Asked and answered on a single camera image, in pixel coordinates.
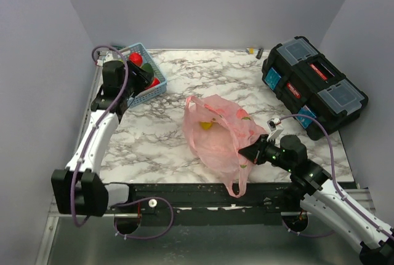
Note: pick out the green screwdriver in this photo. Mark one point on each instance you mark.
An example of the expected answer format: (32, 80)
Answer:
(118, 47)

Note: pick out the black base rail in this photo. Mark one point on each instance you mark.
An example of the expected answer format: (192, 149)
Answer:
(209, 204)

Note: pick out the red fake apple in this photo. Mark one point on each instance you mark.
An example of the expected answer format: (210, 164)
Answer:
(155, 82)

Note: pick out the dark green fake avocado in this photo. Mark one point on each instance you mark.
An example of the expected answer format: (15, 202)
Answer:
(147, 67)

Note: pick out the small yellow black object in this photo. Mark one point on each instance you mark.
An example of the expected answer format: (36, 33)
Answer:
(257, 52)

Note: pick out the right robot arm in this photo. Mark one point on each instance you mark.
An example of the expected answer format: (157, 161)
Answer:
(315, 190)

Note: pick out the pink plastic bag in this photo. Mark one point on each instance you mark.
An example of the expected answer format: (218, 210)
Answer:
(217, 148)

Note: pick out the blue plastic basket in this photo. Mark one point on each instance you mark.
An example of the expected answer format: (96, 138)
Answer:
(146, 95)

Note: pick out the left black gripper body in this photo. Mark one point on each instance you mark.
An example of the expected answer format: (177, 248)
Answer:
(133, 87)

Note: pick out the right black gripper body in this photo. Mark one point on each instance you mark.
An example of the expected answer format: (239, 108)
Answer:
(269, 152)

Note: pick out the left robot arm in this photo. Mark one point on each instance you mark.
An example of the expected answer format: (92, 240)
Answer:
(78, 189)

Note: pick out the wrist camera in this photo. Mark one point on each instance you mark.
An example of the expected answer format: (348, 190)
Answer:
(276, 129)
(103, 57)

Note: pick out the red fake strawberry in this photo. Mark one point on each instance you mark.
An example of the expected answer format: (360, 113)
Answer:
(136, 59)

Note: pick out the black toolbox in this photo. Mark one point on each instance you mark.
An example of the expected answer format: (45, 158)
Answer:
(321, 97)

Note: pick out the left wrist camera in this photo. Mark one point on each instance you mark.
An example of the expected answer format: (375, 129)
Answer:
(103, 57)

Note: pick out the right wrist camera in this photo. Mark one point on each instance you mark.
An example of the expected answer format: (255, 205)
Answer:
(276, 129)

